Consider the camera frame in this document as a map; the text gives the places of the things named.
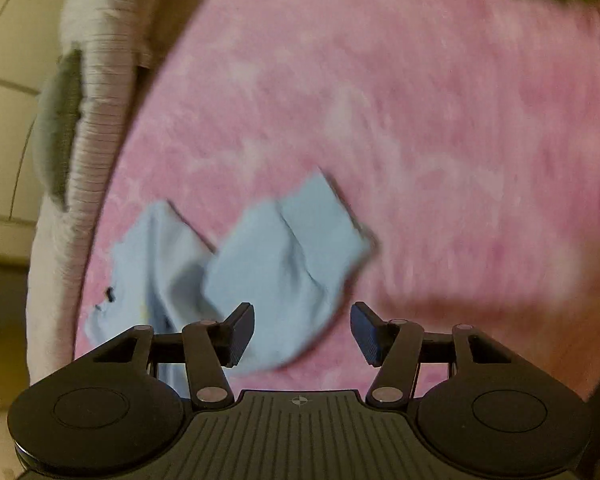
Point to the cream wardrobe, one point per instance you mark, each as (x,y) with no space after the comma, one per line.
(5,85)

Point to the pink fluffy blanket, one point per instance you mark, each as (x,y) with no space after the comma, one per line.
(405,135)

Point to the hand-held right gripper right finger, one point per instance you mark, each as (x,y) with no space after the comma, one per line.
(365,334)

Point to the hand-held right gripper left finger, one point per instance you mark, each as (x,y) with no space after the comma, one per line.
(240,334)

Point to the light blue shirt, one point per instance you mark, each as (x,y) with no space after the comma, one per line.
(280,270)

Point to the white quilt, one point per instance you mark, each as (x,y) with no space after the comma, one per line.
(105,125)

